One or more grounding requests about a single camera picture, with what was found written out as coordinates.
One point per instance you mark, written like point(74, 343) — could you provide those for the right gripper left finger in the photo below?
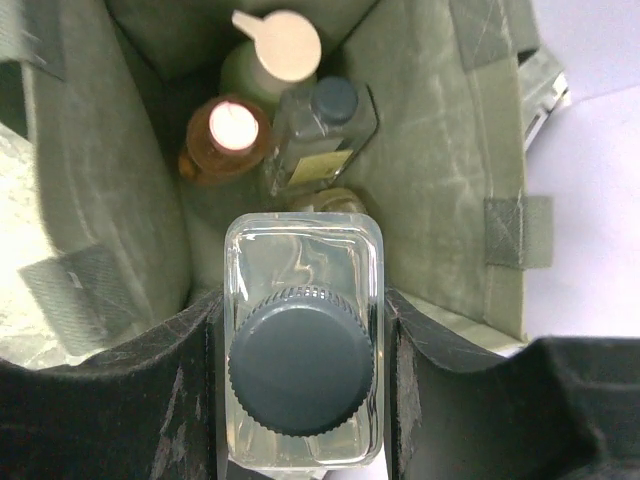
point(145, 409)

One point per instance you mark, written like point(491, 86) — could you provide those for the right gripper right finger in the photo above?
point(561, 408)

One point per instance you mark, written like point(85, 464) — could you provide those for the green canvas bag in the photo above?
point(100, 240)

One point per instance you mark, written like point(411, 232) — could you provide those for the tall clear square bottle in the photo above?
point(304, 341)

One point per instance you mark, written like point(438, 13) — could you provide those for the orange bottle pink cap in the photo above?
point(225, 138)

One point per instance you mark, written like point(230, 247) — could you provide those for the short clear yellow bottle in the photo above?
point(318, 130)

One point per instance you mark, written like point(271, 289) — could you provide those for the green bottle beige cap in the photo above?
point(283, 49)

